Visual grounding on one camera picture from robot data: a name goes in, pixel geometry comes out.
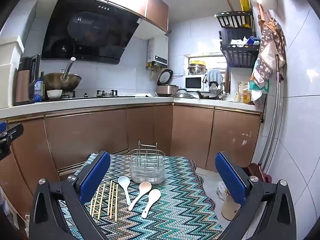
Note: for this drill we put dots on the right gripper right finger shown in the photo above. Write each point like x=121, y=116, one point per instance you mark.
x=277, y=221

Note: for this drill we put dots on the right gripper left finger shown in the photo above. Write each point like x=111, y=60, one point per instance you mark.
x=47, y=220

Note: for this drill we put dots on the bamboo chopstick three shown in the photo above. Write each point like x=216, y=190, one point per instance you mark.
x=101, y=201

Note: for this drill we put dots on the bamboo chopstick two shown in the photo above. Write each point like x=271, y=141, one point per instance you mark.
x=97, y=205

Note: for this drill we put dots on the bamboo chopstick one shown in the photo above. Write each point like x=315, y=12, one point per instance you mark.
x=94, y=201

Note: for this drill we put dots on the bamboo chopstick four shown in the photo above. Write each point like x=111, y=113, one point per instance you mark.
x=109, y=199

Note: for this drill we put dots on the bamboo chopstick five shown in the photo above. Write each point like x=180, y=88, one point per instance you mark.
x=112, y=198

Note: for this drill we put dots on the light blue ceramic spoon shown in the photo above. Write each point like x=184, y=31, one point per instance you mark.
x=124, y=182

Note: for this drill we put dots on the beige ceramic spoon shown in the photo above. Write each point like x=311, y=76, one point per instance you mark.
x=144, y=188

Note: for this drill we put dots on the white ceramic spoon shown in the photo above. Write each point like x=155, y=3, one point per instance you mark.
x=154, y=196

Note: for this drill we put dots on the blue label bottle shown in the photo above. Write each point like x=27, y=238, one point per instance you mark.
x=39, y=90

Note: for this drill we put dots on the red dustpan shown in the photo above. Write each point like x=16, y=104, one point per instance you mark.
x=256, y=170

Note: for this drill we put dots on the white small bowl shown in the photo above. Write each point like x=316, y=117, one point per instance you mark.
x=54, y=94

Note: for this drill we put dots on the copper electric kettle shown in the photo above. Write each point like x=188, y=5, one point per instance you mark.
x=27, y=75

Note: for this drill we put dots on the gas stove top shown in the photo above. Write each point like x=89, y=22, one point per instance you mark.
x=99, y=94

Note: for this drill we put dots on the zigzag knitted table cloth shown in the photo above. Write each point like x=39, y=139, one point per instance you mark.
x=177, y=208

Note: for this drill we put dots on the white refrigerator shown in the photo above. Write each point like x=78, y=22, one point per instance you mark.
x=13, y=37

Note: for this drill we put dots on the black range hood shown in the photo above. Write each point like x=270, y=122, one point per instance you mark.
x=88, y=30

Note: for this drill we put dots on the glass pot lid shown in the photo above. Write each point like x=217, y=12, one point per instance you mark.
x=182, y=93

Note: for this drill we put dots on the rice cooker open lid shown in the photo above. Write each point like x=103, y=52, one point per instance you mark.
x=164, y=88

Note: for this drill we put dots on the white microwave oven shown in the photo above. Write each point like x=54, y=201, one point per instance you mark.
x=193, y=83

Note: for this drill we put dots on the hanging patterned apron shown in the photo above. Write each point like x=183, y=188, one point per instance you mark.
x=271, y=52

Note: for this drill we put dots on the white water heater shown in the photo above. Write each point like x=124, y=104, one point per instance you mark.
x=158, y=51

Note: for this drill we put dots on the steel pot on microwave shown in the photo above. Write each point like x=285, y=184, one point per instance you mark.
x=197, y=67

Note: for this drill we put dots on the yellow roll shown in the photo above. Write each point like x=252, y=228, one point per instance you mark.
x=244, y=4

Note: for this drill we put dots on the metal wok with handle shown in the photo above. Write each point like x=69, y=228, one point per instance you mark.
x=65, y=80

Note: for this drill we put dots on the clear wire utensil holder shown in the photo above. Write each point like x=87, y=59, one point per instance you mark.
x=147, y=163

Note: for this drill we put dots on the black wall rack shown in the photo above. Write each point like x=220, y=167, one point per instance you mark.
x=238, y=41

